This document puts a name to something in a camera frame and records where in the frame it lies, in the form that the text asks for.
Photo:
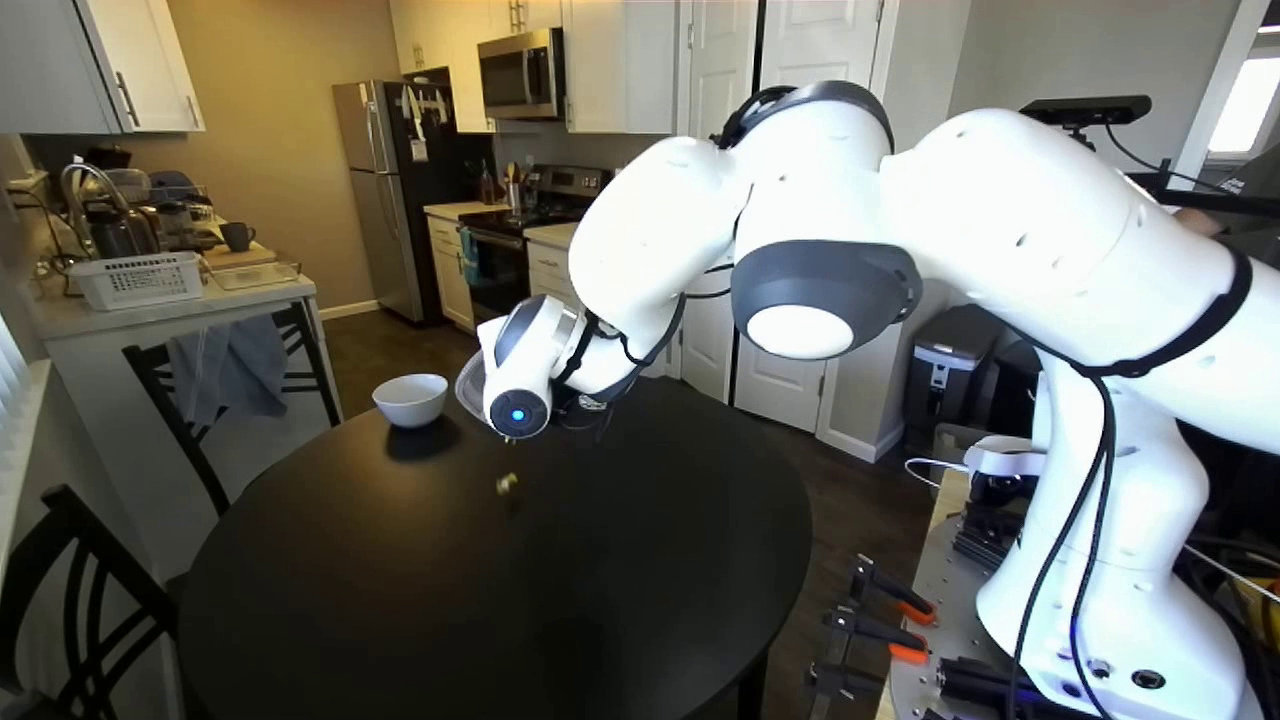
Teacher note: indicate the clear plastic lunchbox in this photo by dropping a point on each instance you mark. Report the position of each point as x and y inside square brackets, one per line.
[469, 373]

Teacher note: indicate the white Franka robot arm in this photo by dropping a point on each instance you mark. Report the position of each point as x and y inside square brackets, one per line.
[1066, 243]

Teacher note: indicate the white base cabinet with counter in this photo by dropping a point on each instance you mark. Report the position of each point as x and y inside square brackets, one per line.
[549, 260]

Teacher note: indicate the black kitchen stove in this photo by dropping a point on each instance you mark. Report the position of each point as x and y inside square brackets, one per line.
[492, 260]

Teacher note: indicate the yellow food pieces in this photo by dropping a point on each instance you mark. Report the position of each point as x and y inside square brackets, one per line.
[508, 487]

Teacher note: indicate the white narrow base cabinet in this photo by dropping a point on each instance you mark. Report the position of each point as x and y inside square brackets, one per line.
[448, 264]

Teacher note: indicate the white ceramic bowl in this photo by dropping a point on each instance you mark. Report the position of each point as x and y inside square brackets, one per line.
[409, 396]

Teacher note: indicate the stainless steel refrigerator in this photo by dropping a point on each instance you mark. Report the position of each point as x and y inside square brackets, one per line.
[385, 200]

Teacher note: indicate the black trash bin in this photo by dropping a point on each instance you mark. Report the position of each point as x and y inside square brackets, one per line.
[952, 381]

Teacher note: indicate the stainless steel microwave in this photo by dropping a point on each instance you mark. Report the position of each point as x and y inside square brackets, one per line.
[516, 72]

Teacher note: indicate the white small device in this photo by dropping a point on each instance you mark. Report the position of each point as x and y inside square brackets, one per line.
[1003, 458]

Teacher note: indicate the metal robot bench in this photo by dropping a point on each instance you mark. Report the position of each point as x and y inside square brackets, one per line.
[935, 602]

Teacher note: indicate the grey cloth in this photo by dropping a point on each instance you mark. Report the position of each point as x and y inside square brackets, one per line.
[225, 364]

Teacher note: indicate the dark mug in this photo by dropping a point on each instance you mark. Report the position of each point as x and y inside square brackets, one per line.
[236, 239]

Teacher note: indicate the black chair with cloth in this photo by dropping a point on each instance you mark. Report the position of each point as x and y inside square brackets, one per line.
[201, 455]

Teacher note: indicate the white plastic basket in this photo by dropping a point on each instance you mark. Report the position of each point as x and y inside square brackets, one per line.
[132, 280]

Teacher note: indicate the white counter peninsula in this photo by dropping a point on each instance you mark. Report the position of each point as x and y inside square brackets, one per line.
[94, 384]

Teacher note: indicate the white kitchen wall cabinets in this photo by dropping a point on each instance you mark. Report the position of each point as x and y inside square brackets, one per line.
[613, 63]

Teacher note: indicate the black stereo camera bar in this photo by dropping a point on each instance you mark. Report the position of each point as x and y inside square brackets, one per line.
[1080, 108]

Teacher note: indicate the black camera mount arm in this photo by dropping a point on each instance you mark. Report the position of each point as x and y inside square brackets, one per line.
[1223, 193]

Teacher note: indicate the white wall cabinet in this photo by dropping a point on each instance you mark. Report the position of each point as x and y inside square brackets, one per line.
[81, 63]

